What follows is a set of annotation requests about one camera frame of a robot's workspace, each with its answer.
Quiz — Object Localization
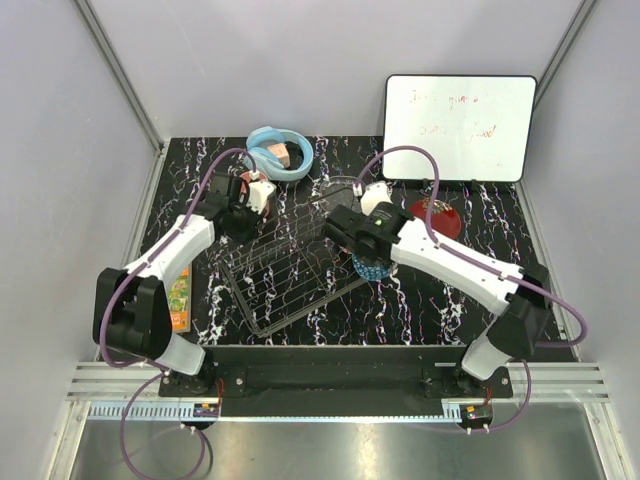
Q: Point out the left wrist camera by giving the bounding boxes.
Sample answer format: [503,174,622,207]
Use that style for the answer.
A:
[206,173,248,205]

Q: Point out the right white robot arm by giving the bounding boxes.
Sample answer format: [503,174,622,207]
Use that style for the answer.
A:
[324,182,551,397]

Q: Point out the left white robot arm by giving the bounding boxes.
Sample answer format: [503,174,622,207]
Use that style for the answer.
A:
[92,174,276,396]

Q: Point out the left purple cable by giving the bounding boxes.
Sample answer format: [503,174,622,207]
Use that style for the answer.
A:
[97,148,261,479]

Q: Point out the orange treehouse book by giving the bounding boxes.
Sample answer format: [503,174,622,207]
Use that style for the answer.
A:
[168,265,192,334]

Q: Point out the blue triangle pattern bowl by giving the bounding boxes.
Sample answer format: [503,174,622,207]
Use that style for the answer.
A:
[352,254,391,282]

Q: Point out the pink plastic cup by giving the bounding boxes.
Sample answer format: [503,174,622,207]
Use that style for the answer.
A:
[239,171,253,198]

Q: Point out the black wire dish rack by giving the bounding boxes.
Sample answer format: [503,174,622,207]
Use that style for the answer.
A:
[219,192,365,337]

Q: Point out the light blue headphones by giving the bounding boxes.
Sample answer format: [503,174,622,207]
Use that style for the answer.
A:
[243,126,314,183]

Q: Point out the clear glass bowl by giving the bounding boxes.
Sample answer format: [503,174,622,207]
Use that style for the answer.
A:
[319,176,361,214]

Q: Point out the red floral lacquer bowl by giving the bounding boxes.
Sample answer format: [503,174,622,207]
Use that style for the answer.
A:
[409,197,462,240]

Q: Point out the pink wooden block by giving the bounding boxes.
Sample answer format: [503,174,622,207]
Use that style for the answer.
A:
[266,142,291,169]

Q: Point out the white dry-erase board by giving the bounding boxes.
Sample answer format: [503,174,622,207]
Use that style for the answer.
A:
[383,74,537,183]

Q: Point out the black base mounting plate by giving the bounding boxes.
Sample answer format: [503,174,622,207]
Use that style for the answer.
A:
[159,346,513,399]

